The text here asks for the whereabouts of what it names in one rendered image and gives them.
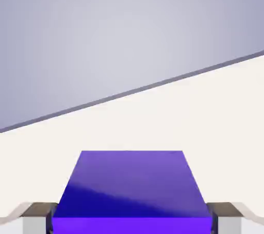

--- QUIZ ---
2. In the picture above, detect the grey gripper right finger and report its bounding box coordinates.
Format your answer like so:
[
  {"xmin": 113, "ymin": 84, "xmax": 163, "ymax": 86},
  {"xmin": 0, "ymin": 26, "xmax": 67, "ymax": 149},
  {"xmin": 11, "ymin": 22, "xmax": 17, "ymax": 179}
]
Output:
[{"xmin": 206, "ymin": 202, "xmax": 264, "ymax": 234}]

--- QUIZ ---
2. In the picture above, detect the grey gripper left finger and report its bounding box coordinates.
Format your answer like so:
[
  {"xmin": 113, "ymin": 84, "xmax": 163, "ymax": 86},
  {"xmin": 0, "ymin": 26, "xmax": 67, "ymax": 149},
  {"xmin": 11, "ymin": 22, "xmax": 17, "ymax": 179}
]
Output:
[{"xmin": 0, "ymin": 202, "xmax": 59, "ymax": 234}]

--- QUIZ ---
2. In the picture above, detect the small purple cube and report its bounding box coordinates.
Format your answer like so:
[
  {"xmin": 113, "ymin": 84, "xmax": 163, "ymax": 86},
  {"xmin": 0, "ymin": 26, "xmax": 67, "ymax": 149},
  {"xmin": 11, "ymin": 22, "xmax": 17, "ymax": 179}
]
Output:
[{"xmin": 51, "ymin": 150, "xmax": 213, "ymax": 234}]

